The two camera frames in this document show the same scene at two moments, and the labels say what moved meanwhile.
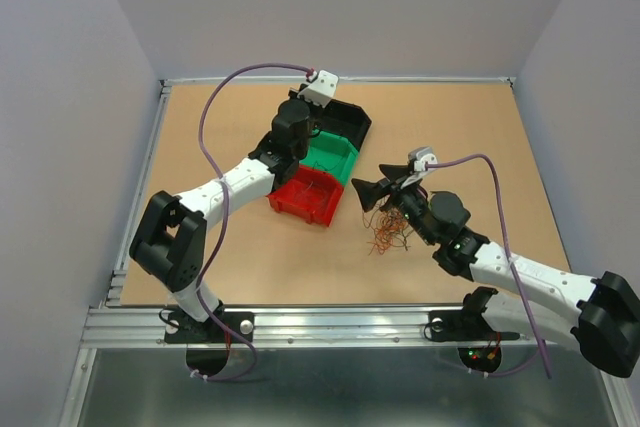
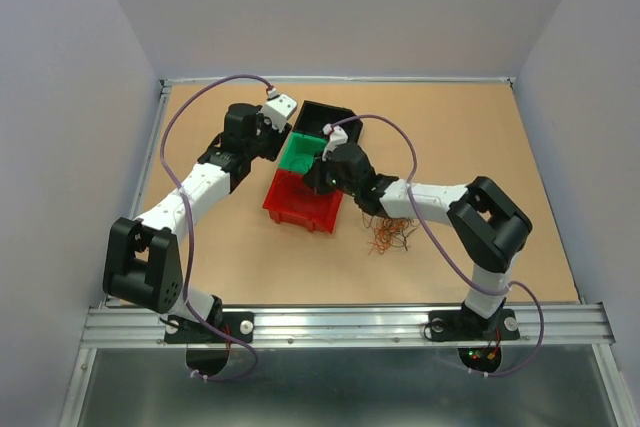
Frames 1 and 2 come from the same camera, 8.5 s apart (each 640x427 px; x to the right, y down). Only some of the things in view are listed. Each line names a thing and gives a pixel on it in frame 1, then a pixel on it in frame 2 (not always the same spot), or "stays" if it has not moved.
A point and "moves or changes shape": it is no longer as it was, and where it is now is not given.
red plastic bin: (311, 194) moves or changes shape
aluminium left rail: (113, 298) stays
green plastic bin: (331, 153) moves or changes shape
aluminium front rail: (107, 327) stays
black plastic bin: (342, 118) moves or changes shape
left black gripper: (293, 93) -> (278, 138)
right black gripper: (370, 191) -> (314, 177)
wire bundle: (390, 226) stays
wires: (308, 187) -> (314, 188)
